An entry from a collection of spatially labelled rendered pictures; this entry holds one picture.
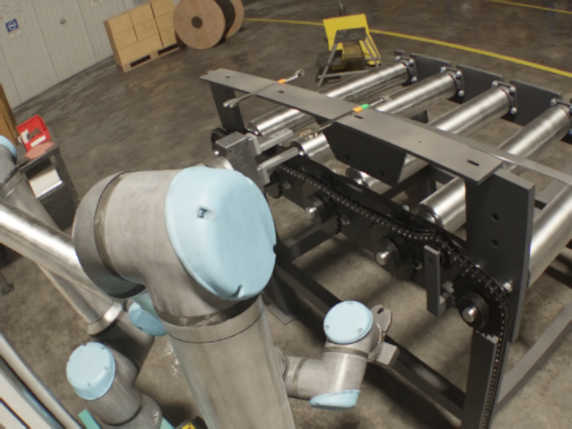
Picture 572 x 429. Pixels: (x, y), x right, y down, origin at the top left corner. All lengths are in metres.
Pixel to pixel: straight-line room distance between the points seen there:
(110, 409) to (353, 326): 0.65
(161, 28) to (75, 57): 3.10
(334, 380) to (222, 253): 0.56
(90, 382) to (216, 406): 0.67
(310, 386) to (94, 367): 0.54
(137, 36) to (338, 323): 7.89
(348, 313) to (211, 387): 0.48
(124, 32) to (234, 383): 8.15
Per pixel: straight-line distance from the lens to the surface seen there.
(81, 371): 1.24
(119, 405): 1.26
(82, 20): 11.17
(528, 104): 1.98
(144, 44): 8.62
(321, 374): 0.95
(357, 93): 2.11
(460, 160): 0.93
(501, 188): 0.91
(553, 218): 1.22
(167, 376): 2.33
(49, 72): 11.14
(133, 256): 0.47
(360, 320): 0.95
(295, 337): 2.26
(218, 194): 0.43
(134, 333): 1.31
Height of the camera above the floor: 1.63
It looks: 33 degrees down
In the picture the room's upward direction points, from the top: 16 degrees counter-clockwise
